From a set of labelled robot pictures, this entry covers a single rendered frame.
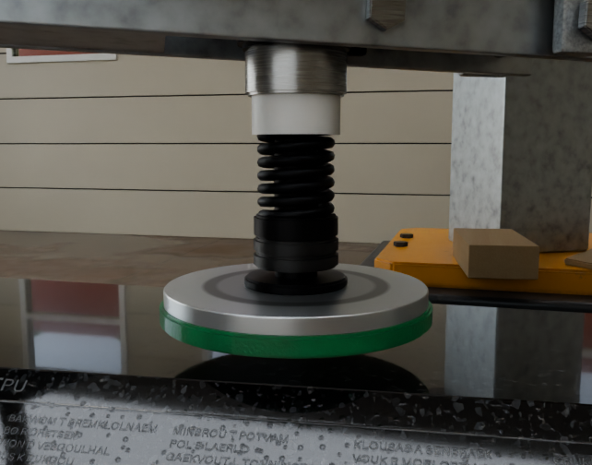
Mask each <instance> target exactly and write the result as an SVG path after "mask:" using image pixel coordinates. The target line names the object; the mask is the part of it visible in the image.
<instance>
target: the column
mask: <svg viewBox="0 0 592 465"><path fill-rule="evenodd" d="M591 191H592V62H586V61H571V60H555V59H540V58H533V60H532V74H531V75H530V76H526V77H518V76H507V77H461V76H459V75H458V73H454V83H453V114H452V145H451V175H450V206H449V236H448V238H449V241H452V242H453V238H454V228H469V229H512V230H514V231H515V232H517V233H519V234H521V235H523V236H524V237H526V238H527V239H528V240H530V241H531V242H533V243H535V244H537V245H538V246H539V252H540V253H551V252H571V251H586V250H587V249H588V239H589V223H590V207H591Z"/></svg>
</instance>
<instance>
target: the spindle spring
mask: <svg viewBox="0 0 592 465"><path fill-rule="evenodd" d="M321 136H330V135H316V134H276V135H257V138H258V140H260V141H263V142H267V143H263V144H260V145H259V146H258V147H257V152H258V153H260V154H261V155H269V156H265V157H261V158H259V159H258V161H257V164H258V166H259V167H262V168H269V169H274V167H278V166H294V165H308V164H318V167H311V168H298V169H282V170H264V171H260V172H259V173H258V174H257V178H258V179H259V180H260V181H274V180H286V179H302V178H313V177H318V180H314V181H304V182H290V183H268V184H261V185H258V187H257V190H258V192H259V193H261V194H290V193H305V192H314V191H318V194H315V195H307V196H295V197H260V198H258V199H257V204H258V205H259V206H260V207H297V206H308V205H316V204H318V207H316V208H309V209H279V210H270V209H262V210H260V211H259V212H258V215H259V216H264V217H272V218H317V217H324V216H328V215H330V214H331V213H333V212H334V209H335V207H334V205H333V204H332V203H331V202H330V201H332V200H333V198H334V197H335V194H334V192H333V191H332V190H330V189H329V188H331V187H332V186H334V184H335V181H334V179H333V178H332V177H330V176H328V175H331V174H333V172H334V171H335V167H334V165H332V164H331V163H329V162H331V161H332V160H333V159H335V154H334V152H333V151H331V150H326V149H331V148H333V147H334V145H335V140H334V139H333V138H332V137H321ZM293 137H318V139H311V140H296V141H282V142H274V139H280V138H293ZM317 149H318V153H307V154H292V155H278V156H274V153H275V152H289V151H304V150H317Z"/></svg>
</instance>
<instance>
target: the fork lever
mask: <svg viewBox="0 0 592 465"><path fill-rule="evenodd" d="M553 19H554V0H0V48H15V49H31V50H48V51H65V52H82V53H99V54H131V55H148V56H165V57H182V58H199V59H216V60H232V61H245V58H244V52H243V48H241V47H239V46H237V40H241V41H256V42H285V43H300V44H315V45H331V46H346V47H361V48H367V53H366V55H363V56H347V66H349V67H367V68H383V69H400V70H417V71H433V72H450V73H468V74H484V75H501V76H518V77H526V76H530V75H531V74H532V60H533V58H540V59H555V60H571V61H586V62H592V56H580V55H557V54H554V53H553V51H552V38H553ZM578 29H580V30H581V31H582V32H583V33H584V34H585V35H587V36H588V37H589V38H590V39H592V0H585V1H584V2H582V3H580V6H579V18H578Z"/></svg>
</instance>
